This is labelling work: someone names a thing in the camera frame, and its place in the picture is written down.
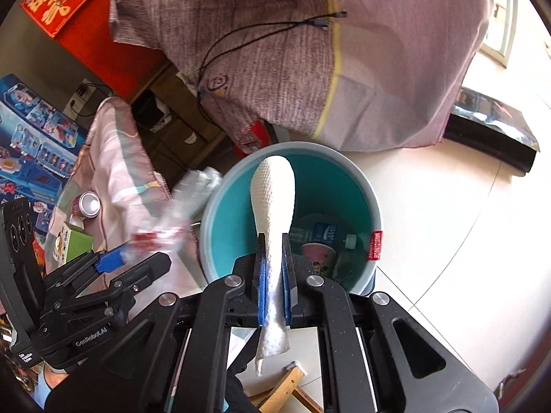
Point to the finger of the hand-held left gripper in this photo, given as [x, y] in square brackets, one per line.
[112, 260]
[144, 269]

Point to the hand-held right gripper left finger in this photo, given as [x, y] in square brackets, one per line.
[261, 286]

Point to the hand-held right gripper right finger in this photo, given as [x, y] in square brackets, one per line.
[289, 286]

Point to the bright green carton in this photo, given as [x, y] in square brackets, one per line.
[79, 245]

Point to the clear plastic bottle red label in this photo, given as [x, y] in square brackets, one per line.
[189, 198]

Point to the white paper towel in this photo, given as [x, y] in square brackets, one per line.
[273, 189]

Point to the teal round bin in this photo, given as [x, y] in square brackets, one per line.
[340, 180]

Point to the pink rimmed paper cup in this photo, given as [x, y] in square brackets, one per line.
[320, 256]

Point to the red drink can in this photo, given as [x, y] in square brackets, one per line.
[88, 204]

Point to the plastic bottle blue label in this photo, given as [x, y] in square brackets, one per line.
[320, 232]

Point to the wooden stool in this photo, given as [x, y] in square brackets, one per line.
[288, 380]

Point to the pink checked tablecloth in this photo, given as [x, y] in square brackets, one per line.
[116, 150]

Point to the blue toy box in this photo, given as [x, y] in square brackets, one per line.
[34, 137]

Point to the red round object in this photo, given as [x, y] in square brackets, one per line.
[258, 133]

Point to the wooden cabinet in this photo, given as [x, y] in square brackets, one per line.
[189, 116]

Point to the white power socket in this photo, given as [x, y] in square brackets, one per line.
[84, 97]

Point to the red board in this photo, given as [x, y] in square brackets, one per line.
[112, 60]

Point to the mauve striped bedsheet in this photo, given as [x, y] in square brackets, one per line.
[267, 51]

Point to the window frame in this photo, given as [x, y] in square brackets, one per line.
[499, 30]

